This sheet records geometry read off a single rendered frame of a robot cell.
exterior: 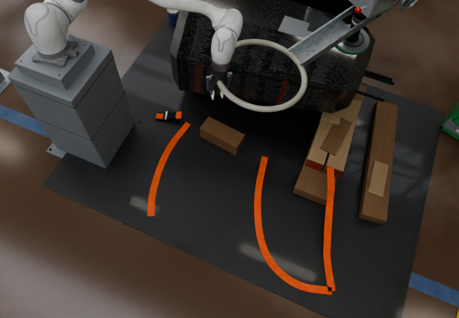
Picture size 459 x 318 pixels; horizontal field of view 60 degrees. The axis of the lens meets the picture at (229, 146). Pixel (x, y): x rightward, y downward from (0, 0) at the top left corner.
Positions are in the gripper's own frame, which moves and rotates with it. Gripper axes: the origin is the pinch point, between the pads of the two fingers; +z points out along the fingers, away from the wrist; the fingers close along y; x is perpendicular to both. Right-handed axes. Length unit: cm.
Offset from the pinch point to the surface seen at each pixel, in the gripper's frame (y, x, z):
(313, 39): 58, 14, -13
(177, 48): -8, 57, 21
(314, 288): 39, -96, 81
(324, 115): 84, 6, 55
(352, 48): 83, 9, -6
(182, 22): -2, 66, 10
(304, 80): 43.0, -10.0, -10.2
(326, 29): 67, 17, -16
